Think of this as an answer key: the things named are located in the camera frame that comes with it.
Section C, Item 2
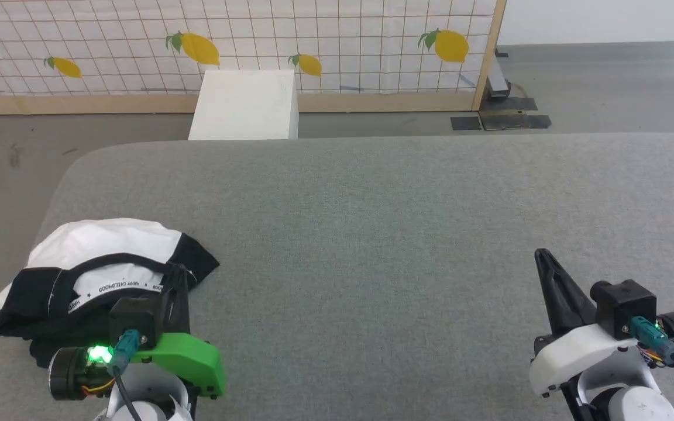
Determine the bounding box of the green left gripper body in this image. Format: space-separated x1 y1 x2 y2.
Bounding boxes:
131 332 226 399

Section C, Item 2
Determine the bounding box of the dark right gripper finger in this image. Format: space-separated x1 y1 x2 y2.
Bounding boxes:
537 249 599 335
534 250 558 338

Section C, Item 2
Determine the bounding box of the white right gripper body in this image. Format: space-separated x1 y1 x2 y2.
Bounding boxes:
529 323 648 399

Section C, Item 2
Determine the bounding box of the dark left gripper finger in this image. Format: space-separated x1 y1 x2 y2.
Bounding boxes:
174 264 191 336
160 275 176 337

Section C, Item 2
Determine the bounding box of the white and black t-shirt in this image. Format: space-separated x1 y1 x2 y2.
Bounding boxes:
0 218 221 369

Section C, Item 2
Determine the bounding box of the grey fabric sofa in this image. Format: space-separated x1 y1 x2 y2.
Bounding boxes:
0 133 674 421

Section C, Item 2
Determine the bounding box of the dark metal partition foot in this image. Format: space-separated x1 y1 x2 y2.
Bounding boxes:
479 50 553 131

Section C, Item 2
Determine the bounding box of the white box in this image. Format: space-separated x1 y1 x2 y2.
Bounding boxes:
188 70 300 141

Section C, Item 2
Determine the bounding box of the lemon print partition screen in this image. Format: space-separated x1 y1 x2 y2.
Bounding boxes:
0 0 507 115

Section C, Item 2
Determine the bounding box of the left teal plug black cable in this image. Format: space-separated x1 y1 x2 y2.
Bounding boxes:
106 329 143 421

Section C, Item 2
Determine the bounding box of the teal plug black cable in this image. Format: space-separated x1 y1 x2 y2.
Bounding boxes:
631 317 674 404
106 329 143 421

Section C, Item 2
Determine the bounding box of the right teal plug black cable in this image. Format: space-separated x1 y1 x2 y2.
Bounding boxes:
631 317 674 404

